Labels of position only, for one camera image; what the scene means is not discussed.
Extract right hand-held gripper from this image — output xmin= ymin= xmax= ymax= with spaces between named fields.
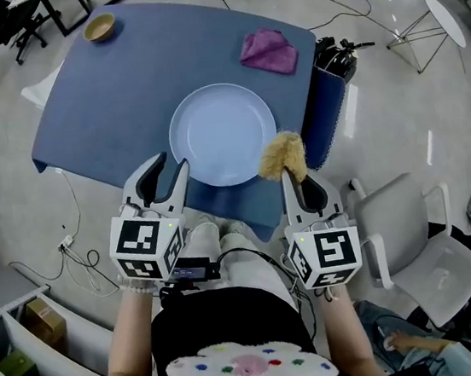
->
xmin=275 ymin=159 xmax=366 ymax=293

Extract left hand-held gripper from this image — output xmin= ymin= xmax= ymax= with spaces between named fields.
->
xmin=97 ymin=148 xmax=206 ymax=288

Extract tan fluffy sponge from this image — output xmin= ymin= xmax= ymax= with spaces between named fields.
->
xmin=253 ymin=130 xmax=310 ymax=189

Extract big light blue plate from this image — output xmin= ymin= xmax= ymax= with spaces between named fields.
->
xmin=161 ymin=76 xmax=283 ymax=194

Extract person's right forearm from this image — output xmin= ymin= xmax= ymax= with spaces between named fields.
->
xmin=317 ymin=280 xmax=388 ymax=376

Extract person's left forearm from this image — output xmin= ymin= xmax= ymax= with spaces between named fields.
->
xmin=92 ymin=286 xmax=165 ymax=376

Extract black screen device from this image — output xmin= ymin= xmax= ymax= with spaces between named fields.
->
xmin=165 ymin=252 xmax=223 ymax=287

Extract person's legs in light trousers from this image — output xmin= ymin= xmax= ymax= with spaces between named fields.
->
xmin=171 ymin=212 xmax=299 ymax=320

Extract table with blue tablecloth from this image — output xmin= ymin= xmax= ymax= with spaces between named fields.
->
xmin=14 ymin=0 xmax=342 ymax=271

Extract white power strip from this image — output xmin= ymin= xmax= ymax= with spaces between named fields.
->
xmin=55 ymin=234 xmax=76 ymax=252

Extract white office chair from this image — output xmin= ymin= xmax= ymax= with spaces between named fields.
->
xmin=344 ymin=164 xmax=471 ymax=338

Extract black top with flower patch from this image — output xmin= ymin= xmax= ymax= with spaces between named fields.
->
xmin=116 ymin=270 xmax=364 ymax=376

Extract black round device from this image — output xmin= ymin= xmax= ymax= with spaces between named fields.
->
xmin=311 ymin=30 xmax=380 ymax=86

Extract purple folded cloth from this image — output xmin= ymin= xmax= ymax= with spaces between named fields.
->
xmin=235 ymin=23 xmax=302 ymax=82

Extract tan bowl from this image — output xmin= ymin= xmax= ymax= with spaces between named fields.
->
xmin=80 ymin=11 xmax=119 ymax=45

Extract brown cardboard box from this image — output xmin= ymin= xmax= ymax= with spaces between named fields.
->
xmin=21 ymin=295 xmax=71 ymax=357

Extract black office chair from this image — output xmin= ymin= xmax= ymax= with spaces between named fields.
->
xmin=0 ymin=0 xmax=52 ymax=68

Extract green box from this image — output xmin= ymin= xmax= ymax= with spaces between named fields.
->
xmin=0 ymin=348 xmax=42 ymax=376

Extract white round side table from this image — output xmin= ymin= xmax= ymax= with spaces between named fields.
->
xmin=381 ymin=0 xmax=470 ymax=78

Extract white bead bracelet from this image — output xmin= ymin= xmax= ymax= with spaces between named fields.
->
xmin=117 ymin=275 xmax=159 ymax=300

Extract black frame table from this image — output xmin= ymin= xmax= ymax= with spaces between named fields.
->
xmin=6 ymin=0 xmax=131 ymax=44

